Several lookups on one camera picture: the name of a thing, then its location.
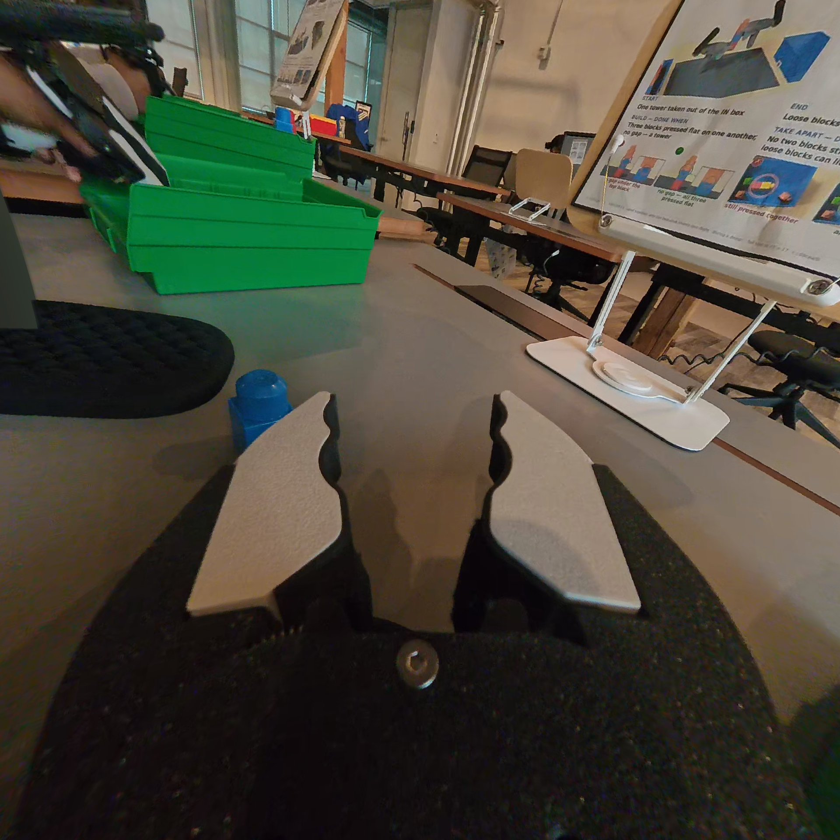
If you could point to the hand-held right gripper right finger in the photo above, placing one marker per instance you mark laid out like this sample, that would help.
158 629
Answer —
558 518

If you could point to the wooden board document stand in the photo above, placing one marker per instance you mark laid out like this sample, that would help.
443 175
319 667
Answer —
333 65

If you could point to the brown-top desk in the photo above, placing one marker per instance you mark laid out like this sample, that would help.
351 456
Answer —
525 220
420 167

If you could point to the black quilted wrist rest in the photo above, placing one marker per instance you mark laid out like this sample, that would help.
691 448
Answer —
98 361

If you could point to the black stool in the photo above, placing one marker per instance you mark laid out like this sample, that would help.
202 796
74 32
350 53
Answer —
787 348

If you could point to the black office chair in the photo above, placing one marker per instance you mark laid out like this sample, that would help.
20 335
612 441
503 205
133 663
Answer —
489 164

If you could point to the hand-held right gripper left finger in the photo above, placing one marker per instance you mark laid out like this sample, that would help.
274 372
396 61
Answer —
275 512

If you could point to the beige chair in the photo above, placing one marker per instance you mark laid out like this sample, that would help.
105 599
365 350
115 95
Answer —
544 177

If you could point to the person's left hand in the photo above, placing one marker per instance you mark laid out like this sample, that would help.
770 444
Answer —
26 98

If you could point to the green plastic bin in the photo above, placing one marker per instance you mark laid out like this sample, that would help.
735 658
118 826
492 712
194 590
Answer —
229 138
249 256

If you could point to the blue mega block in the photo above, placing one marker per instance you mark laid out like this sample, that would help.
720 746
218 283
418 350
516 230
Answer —
259 400

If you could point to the printed instruction sheet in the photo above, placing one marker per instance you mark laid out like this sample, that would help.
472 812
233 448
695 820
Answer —
308 52
722 131

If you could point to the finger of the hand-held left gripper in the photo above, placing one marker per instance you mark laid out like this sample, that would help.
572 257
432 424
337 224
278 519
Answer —
134 141

